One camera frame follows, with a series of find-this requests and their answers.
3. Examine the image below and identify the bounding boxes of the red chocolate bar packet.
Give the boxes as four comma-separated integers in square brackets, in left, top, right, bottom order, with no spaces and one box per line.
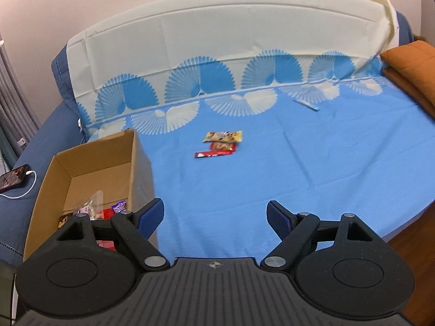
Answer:
[194,150,233,158]

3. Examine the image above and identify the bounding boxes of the yellow snack bar packet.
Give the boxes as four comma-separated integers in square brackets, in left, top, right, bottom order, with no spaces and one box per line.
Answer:
[203,131,243,143]

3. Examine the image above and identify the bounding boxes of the red gold candy packet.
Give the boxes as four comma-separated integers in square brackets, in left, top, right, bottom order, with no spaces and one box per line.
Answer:
[210,142,237,152]

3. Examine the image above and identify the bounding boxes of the black gold biscuit packet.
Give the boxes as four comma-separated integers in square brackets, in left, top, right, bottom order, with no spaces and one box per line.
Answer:
[58,213,73,229]

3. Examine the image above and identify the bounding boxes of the red snack packet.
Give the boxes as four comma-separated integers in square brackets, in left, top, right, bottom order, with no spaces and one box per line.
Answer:
[97,208,116,251]

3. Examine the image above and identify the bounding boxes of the purple candy wrapper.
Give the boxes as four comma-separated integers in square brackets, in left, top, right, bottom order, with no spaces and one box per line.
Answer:
[111,200,127,214]

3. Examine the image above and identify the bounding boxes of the brown cardboard box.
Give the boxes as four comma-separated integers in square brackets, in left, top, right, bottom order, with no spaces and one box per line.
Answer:
[24,129,155,259]

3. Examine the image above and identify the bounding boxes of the black smartphone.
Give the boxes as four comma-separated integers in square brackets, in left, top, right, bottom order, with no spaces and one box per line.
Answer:
[0,164,30,193]

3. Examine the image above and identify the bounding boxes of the grey curtain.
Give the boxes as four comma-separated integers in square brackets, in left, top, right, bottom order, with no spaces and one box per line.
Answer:
[0,39,41,168]

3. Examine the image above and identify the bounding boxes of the white blue thin stick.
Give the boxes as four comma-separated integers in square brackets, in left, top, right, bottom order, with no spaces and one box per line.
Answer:
[294,99,320,112]

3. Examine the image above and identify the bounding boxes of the blue white patterned sheet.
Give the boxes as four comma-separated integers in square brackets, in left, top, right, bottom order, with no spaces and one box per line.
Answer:
[66,0,434,259]

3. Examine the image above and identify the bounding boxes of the orange cushion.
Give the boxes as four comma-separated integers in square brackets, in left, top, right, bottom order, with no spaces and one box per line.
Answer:
[380,40,434,119]

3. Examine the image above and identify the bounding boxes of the cream folded cloth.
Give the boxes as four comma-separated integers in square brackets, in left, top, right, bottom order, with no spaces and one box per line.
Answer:
[362,0,396,39]

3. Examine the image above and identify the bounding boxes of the white charging cable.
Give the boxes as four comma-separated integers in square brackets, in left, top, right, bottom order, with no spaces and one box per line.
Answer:
[0,170,38,200]

